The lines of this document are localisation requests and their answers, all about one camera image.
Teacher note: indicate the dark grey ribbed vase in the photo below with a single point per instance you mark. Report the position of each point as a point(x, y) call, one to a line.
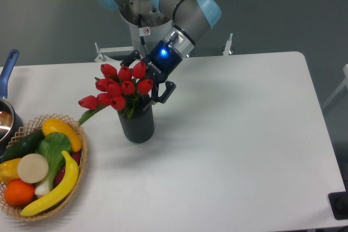
point(140, 127)

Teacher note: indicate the red tulip bouquet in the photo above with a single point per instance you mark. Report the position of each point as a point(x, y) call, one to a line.
point(123, 89)

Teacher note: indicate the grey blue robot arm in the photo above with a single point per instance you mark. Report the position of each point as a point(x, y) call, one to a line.
point(189, 24)

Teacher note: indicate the white frame at right edge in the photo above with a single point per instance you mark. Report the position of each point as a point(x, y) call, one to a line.
point(337, 95)

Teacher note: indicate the purple eggplant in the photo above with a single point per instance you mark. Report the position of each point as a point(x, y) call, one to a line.
point(77, 157)

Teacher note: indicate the yellow banana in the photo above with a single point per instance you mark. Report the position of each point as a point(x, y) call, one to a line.
point(58, 193)

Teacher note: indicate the black device at table edge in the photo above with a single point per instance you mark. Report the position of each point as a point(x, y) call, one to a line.
point(338, 203)

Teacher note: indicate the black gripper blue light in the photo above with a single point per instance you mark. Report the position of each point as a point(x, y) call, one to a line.
point(160, 63)

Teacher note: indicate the orange fruit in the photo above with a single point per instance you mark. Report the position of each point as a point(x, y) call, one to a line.
point(18, 193)

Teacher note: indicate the yellow bell pepper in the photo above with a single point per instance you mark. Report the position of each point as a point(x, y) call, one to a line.
point(9, 170)

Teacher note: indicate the green bok choy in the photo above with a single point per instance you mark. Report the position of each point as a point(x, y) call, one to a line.
point(50, 148)

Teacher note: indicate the blue handled saucepan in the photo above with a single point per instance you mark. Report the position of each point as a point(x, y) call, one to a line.
point(10, 120)

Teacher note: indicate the woven wicker basket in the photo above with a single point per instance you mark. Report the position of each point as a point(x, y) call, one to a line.
point(28, 128)

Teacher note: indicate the green cucumber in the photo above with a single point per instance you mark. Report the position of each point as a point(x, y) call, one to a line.
point(24, 146)

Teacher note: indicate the beige round disc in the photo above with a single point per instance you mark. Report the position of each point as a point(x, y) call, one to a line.
point(32, 168)

